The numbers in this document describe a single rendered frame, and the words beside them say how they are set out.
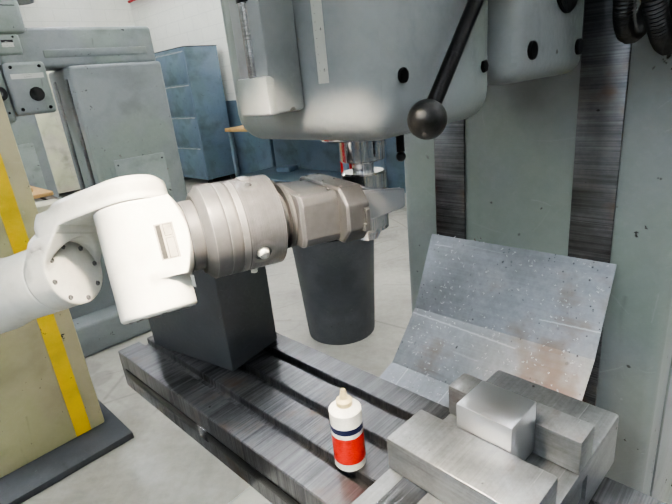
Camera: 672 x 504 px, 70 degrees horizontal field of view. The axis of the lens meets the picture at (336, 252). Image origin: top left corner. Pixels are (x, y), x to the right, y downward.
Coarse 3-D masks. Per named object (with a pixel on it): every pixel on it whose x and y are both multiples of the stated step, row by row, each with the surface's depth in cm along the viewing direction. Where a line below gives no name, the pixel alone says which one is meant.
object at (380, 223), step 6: (384, 180) 50; (366, 186) 49; (372, 186) 49; (378, 186) 50; (384, 186) 51; (384, 216) 51; (372, 222) 51; (378, 222) 51; (384, 222) 52; (372, 228) 51; (378, 228) 51; (384, 228) 52
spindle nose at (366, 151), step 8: (344, 144) 49; (352, 144) 48; (360, 144) 48; (368, 144) 48; (376, 144) 48; (344, 152) 49; (352, 152) 48; (360, 152) 48; (368, 152) 48; (376, 152) 49; (384, 152) 50; (344, 160) 49; (352, 160) 49; (360, 160) 48; (368, 160) 48; (376, 160) 49
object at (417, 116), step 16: (480, 0) 38; (464, 16) 38; (464, 32) 37; (448, 48) 37; (464, 48) 38; (448, 64) 37; (448, 80) 37; (432, 96) 36; (416, 112) 35; (432, 112) 35; (416, 128) 36; (432, 128) 35
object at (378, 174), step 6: (378, 168) 51; (342, 174) 51; (348, 174) 50; (354, 174) 50; (360, 174) 49; (366, 174) 49; (372, 174) 49; (378, 174) 49; (384, 174) 50; (348, 180) 50; (354, 180) 49; (360, 180) 49; (366, 180) 49; (372, 180) 49; (378, 180) 50
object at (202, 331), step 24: (216, 288) 78; (240, 288) 82; (264, 288) 88; (192, 312) 84; (216, 312) 80; (240, 312) 83; (264, 312) 88; (168, 336) 91; (192, 336) 87; (216, 336) 82; (240, 336) 84; (264, 336) 89; (216, 360) 85; (240, 360) 84
